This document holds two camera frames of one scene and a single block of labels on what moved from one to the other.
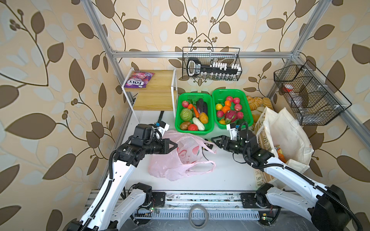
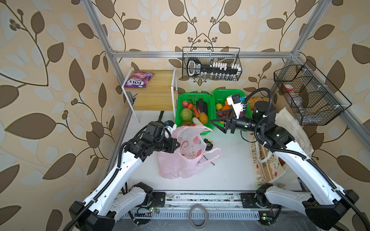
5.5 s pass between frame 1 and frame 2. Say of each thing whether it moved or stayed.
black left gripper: stayed
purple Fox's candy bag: stayed
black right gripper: moved
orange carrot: stayed
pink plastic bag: moved
